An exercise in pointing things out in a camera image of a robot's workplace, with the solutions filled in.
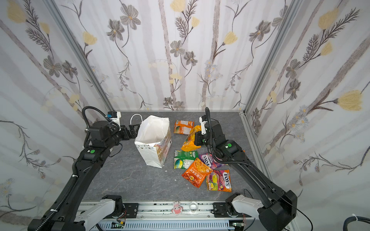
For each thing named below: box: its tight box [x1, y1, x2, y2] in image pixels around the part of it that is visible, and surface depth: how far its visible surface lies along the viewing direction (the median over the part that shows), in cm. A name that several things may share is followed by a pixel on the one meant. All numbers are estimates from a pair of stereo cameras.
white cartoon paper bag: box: [134, 115, 172, 169], surface depth 84 cm
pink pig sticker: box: [171, 201, 184, 216], surface depth 74 cm
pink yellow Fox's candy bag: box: [205, 169, 232, 193], surface depth 83 cm
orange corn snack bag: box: [181, 157, 214, 189], surface depth 87 cm
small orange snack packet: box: [173, 119, 195, 135], surface depth 110 cm
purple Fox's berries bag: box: [198, 152, 228, 170], surface depth 91 cm
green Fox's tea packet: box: [173, 150, 199, 170], surface depth 92 cm
